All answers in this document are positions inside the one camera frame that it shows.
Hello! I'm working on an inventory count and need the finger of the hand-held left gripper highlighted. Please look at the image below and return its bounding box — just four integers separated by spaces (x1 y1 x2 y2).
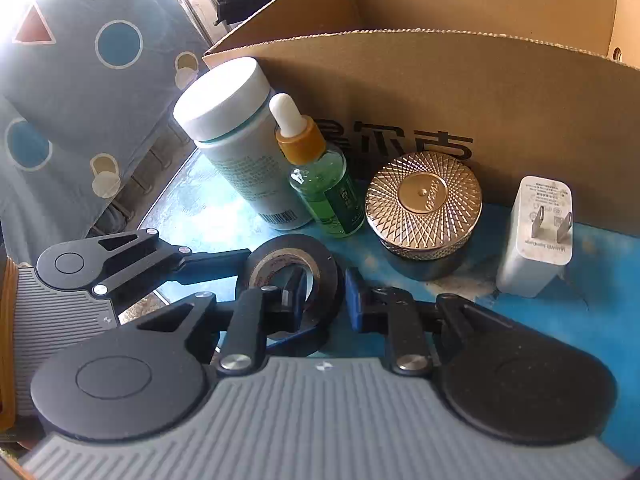
95 229 252 301

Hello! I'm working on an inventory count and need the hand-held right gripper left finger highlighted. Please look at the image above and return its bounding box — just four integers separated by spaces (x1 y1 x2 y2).
136 269 307 377

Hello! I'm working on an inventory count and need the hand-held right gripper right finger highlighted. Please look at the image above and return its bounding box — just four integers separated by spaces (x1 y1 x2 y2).
345 267 506 376

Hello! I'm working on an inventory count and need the black tape roll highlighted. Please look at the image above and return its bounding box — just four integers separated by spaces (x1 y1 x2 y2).
235 234 346 358

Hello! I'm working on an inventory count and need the green dropper bottle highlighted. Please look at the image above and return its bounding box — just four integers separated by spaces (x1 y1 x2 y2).
269 93 365 237

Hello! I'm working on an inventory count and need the white charger plug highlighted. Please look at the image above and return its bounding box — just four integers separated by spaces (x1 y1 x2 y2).
496 175 575 298

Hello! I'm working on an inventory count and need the brown cardboard box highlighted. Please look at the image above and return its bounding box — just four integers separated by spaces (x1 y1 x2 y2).
202 0 640 241

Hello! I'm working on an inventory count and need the gold lid cosmetic jar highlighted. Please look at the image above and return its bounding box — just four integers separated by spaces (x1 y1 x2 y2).
365 152 483 282

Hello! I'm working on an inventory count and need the white plastic jar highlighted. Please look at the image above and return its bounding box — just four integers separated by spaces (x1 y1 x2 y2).
172 56 313 231

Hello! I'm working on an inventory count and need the grey patterned blanket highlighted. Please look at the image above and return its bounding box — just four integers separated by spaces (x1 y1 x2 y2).
0 0 211 266

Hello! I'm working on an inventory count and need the black padded rest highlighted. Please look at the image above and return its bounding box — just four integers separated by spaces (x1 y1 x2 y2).
214 0 293 27

